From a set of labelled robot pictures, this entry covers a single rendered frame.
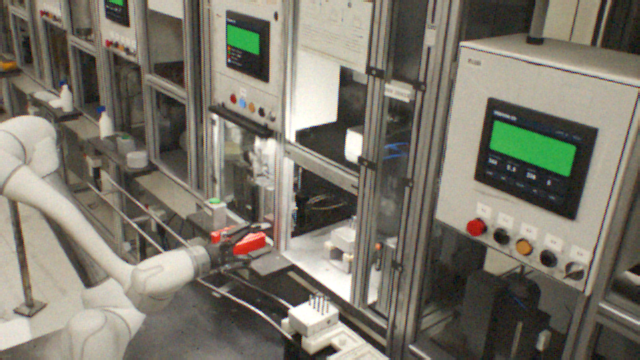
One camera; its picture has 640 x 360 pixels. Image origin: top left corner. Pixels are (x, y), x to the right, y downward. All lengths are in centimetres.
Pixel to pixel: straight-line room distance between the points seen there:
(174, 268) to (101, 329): 31
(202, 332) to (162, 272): 59
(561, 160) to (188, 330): 144
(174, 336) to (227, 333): 18
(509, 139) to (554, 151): 11
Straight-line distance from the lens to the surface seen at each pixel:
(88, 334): 189
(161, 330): 228
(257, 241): 224
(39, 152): 191
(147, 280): 170
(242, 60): 213
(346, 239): 212
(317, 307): 192
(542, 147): 136
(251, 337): 222
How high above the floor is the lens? 206
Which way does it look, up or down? 24 degrees down
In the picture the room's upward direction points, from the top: 3 degrees clockwise
